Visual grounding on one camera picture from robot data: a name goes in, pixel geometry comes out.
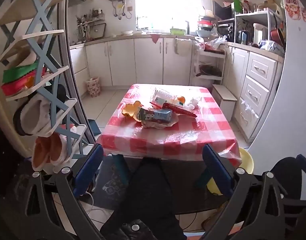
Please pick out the clear plastic wrapper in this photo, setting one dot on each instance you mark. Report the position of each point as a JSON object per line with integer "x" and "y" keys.
{"x": 163, "y": 94}

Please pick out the red checkered tablecloth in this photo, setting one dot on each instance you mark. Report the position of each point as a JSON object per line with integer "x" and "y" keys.
{"x": 153, "y": 140}

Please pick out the white base cabinets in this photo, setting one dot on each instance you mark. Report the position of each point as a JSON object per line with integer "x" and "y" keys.
{"x": 143, "y": 60}

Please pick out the pink slippers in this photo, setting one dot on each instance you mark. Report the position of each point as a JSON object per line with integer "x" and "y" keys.
{"x": 46, "y": 152}

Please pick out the metal kitchen shelf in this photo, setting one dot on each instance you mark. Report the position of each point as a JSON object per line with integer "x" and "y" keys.
{"x": 257, "y": 16}

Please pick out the dark electric kettle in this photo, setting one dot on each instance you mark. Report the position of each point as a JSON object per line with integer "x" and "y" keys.
{"x": 241, "y": 37}

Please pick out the hanging towel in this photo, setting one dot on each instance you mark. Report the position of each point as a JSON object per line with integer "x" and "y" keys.
{"x": 176, "y": 46}

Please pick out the green bowl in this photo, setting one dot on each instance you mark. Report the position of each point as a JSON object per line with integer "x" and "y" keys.
{"x": 177, "y": 31}

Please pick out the white step stool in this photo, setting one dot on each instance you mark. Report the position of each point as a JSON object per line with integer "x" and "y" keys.
{"x": 224, "y": 98}

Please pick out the yellow plastic basin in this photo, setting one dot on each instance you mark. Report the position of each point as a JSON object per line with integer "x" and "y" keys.
{"x": 245, "y": 161}

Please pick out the green slipper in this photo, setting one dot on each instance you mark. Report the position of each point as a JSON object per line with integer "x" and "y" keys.
{"x": 19, "y": 73}

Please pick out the red slipper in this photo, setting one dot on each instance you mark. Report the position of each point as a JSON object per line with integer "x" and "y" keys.
{"x": 16, "y": 86}

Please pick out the kitchen faucet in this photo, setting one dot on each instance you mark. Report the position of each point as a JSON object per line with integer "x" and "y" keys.
{"x": 187, "y": 26}

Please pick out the white trolley rack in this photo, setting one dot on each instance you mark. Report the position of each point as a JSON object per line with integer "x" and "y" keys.
{"x": 209, "y": 65}

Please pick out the dark frying pan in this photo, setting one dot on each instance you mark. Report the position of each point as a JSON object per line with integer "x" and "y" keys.
{"x": 209, "y": 70}

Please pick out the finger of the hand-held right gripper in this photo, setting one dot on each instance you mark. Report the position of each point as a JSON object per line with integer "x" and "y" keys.
{"x": 304, "y": 159}

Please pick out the clear plastic bags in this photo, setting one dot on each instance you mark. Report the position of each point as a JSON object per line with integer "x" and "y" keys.
{"x": 212, "y": 43}

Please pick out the patterned slipper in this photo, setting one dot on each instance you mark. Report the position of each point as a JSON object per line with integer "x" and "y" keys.
{"x": 215, "y": 218}

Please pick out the kitchen window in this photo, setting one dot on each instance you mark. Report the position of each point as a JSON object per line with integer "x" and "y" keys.
{"x": 168, "y": 5}

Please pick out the white drawer cabinet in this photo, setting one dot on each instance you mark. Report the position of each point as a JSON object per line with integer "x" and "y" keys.
{"x": 255, "y": 90}

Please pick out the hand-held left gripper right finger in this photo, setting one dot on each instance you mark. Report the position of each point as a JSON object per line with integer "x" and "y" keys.
{"x": 216, "y": 167}

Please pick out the black countertop oven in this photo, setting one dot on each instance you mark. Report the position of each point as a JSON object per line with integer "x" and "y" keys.
{"x": 225, "y": 28}

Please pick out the blue milk carton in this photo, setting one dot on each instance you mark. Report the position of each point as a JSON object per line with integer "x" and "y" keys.
{"x": 155, "y": 115}

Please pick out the white refrigerator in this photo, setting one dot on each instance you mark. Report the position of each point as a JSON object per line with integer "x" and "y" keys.
{"x": 287, "y": 92}

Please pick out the floral waste bin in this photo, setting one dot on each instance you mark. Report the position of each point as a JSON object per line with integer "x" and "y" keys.
{"x": 93, "y": 87}

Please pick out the red snack wrapper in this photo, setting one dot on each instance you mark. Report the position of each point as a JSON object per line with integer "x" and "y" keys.
{"x": 180, "y": 109}

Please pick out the white thermos pot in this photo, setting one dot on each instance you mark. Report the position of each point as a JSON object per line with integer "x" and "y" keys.
{"x": 259, "y": 33}

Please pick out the dark blue dustpan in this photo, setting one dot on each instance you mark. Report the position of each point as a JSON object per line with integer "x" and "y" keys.
{"x": 94, "y": 127}

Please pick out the whole orange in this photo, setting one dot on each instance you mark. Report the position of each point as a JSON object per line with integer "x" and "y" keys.
{"x": 182, "y": 100}

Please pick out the wall utensil rack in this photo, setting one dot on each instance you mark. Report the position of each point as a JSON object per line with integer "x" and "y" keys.
{"x": 89, "y": 23}

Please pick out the white and blue shoe rack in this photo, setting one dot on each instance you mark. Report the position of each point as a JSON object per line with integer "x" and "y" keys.
{"x": 43, "y": 55}

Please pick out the stack of bowls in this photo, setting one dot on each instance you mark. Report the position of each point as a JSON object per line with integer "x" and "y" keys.
{"x": 205, "y": 26}

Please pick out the black shoes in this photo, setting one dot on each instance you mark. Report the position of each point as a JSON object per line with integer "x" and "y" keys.
{"x": 60, "y": 97}

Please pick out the large orange peel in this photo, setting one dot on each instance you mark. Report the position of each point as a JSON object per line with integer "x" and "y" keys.
{"x": 131, "y": 108}

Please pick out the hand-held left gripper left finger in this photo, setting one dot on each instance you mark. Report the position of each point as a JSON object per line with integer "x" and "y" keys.
{"x": 89, "y": 165}

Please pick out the grey and white slippers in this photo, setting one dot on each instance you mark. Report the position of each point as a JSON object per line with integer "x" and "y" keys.
{"x": 35, "y": 116}

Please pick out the red pan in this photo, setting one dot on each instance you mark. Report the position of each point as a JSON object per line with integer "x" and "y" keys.
{"x": 277, "y": 36}

